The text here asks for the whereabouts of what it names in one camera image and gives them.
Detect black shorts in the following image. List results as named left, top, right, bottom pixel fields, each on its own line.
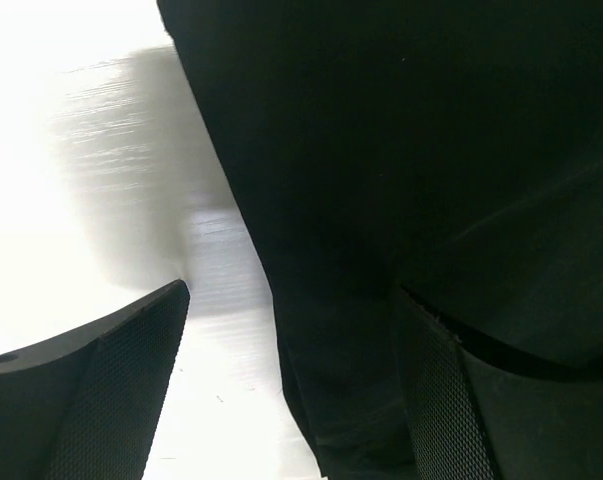
left=158, top=1, right=603, bottom=479

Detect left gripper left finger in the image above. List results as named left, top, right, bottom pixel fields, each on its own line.
left=0, top=280, right=190, bottom=480

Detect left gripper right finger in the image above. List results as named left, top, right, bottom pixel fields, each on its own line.
left=393, top=288, right=603, bottom=479

